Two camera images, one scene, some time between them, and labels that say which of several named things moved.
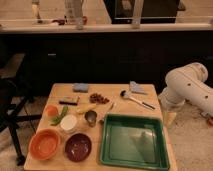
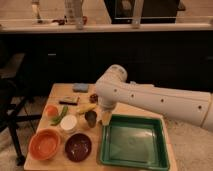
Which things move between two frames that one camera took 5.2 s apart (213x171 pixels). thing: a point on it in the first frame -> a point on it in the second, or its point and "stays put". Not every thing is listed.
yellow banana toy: [85, 107] stays put
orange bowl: [44, 144] stays put
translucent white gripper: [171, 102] -> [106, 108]
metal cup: [90, 116] stays put
